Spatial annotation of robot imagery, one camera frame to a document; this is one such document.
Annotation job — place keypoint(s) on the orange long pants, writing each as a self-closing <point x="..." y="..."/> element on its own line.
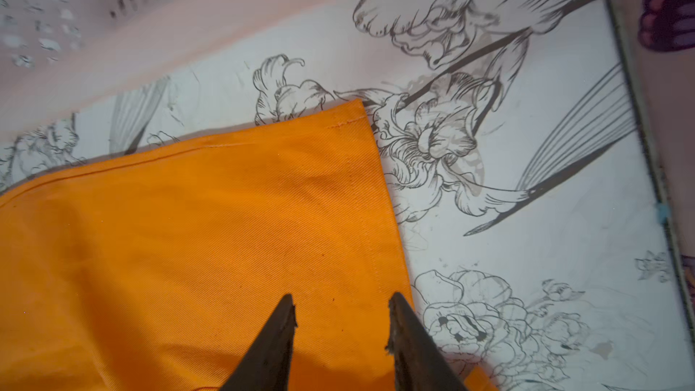
<point x="157" y="271"/>

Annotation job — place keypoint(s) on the floral printed table mat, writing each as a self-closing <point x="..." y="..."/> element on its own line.
<point x="507" y="131"/>

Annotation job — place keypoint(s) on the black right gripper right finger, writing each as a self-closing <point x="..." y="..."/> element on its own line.
<point x="419" y="365"/>

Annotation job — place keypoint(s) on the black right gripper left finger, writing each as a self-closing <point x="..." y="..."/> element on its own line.
<point x="267" y="363"/>

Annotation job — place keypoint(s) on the white plastic laundry basket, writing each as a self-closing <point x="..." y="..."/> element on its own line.
<point x="81" y="11"/>

